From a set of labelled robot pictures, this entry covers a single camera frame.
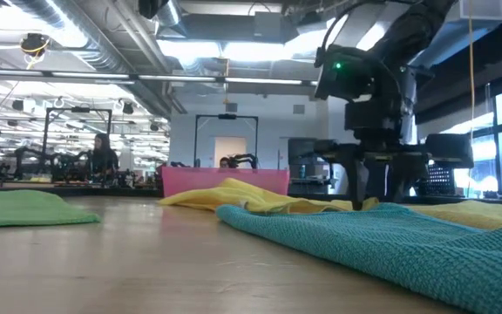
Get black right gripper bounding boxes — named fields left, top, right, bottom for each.
left=315, top=102, right=475, bottom=212

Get teal microfiber towel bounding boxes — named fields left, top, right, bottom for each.
left=214, top=201, right=502, bottom=314

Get yellow microfiber towel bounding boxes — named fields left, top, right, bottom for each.
left=158, top=177, right=382, bottom=215
left=407, top=199, right=502, bottom=231

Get bright green microfiber towel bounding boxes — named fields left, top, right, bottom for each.
left=0, top=189, right=102, bottom=230

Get black plastic crate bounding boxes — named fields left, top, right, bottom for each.
left=416, top=163, right=458, bottom=197

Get black cabinet machine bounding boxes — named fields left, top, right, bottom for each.
left=287, top=137, right=337, bottom=180

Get pink translucent plastic bin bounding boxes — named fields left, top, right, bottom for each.
left=160, top=166, right=292, bottom=198

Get long ceiling light bar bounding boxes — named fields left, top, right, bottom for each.
left=0, top=67, right=320, bottom=87

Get pale orange wall panel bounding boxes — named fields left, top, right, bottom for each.
left=214, top=135, right=248, bottom=167

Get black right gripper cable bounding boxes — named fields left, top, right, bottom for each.
left=319, top=0, right=368, bottom=60

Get black gantry frame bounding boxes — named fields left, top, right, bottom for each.
left=42, top=106, right=113, bottom=182
left=193, top=113, right=260, bottom=169

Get yellow black ceiling cord reel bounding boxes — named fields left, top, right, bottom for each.
left=18, top=32, right=51, bottom=58

